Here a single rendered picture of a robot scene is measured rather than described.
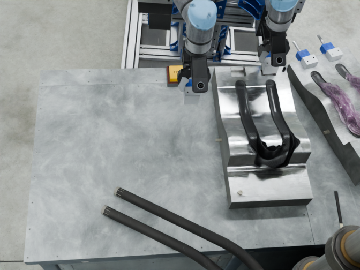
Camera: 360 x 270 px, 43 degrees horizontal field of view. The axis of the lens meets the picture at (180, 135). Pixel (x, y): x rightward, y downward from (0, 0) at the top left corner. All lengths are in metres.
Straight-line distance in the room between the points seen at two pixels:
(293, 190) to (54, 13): 2.06
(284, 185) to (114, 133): 0.59
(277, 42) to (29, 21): 1.91
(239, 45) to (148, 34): 0.52
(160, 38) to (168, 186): 1.29
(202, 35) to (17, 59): 1.77
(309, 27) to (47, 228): 2.24
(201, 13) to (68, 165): 0.67
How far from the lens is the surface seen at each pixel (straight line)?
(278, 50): 1.47
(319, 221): 1.54
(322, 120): 1.66
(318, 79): 1.75
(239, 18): 2.03
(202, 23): 1.22
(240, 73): 1.66
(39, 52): 2.86
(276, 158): 1.50
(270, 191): 1.46
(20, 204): 2.39
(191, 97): 1.47
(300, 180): 1.50
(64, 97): 1.66
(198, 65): 1.34
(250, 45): 2.64
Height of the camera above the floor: 2.16
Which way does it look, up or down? 60 degrees down
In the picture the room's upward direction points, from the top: 8 degrees clockwise
